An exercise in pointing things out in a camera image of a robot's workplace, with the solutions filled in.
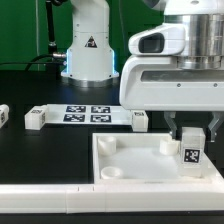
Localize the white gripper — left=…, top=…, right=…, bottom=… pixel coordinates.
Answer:
left=119, top=56, right=224, bottom=142

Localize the white square table top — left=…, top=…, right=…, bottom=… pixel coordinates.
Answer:
left=92, top=133, right=223, bottom=184

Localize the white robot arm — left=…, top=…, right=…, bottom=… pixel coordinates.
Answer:
left=50, top=0, right=224, bottom=139

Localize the white L-shaped obstacle fence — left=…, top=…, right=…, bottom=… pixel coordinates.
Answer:
left=0, top=184, right=224, bottom=214

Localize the white base tag plate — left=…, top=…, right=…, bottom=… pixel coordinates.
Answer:
left=46, top=104, right=131, bottom=125

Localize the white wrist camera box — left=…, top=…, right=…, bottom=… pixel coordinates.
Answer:
left=128, top=23, right=186, bottom=56

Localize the black cable with connector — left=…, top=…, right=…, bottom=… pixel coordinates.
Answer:
left=0, top=0, right=68, bottom=72

